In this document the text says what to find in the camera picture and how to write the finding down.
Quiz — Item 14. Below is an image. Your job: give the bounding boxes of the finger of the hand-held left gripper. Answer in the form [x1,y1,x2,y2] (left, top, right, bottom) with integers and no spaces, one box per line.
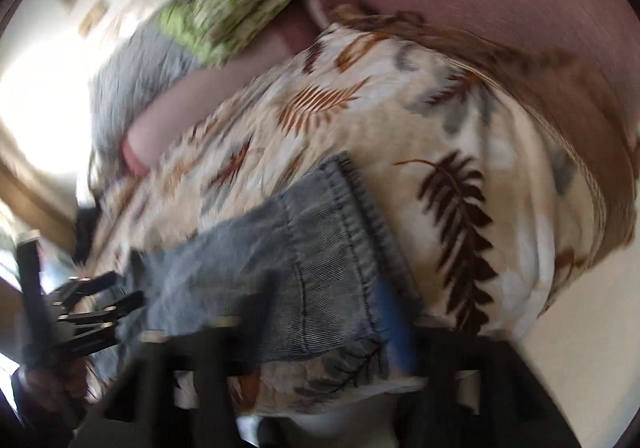
[56,290,146,360]
[52,272,120,311]

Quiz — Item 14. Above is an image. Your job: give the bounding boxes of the grey quilted pillow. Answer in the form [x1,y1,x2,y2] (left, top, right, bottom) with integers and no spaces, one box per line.
[87,22,201,163]

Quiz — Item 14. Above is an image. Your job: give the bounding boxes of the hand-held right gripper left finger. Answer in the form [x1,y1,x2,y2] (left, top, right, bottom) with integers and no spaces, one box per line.
[75,273,286,448]

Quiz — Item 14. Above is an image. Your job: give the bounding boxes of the black crumpled clothes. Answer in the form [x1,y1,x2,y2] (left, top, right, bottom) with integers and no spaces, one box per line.
[74,208,103,253]

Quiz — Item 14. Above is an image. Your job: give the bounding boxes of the grey-blue denim pants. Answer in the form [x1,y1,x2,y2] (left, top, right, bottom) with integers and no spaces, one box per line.
[90,153,426,379]

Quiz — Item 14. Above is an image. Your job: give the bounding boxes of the leaf-printed beige blanket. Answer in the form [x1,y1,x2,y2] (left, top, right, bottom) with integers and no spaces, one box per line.
[75,22,606,416]

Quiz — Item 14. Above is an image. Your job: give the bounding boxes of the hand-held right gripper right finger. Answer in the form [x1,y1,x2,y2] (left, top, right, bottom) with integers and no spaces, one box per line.
[375,278,583,448]

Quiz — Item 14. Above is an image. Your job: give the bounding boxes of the brown quilted bedspread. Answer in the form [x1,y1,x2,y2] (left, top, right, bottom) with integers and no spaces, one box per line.
[345,5,640,261]

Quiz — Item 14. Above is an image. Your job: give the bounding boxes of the person's left hand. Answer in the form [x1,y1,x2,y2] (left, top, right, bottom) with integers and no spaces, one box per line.
[20,359,92,424]

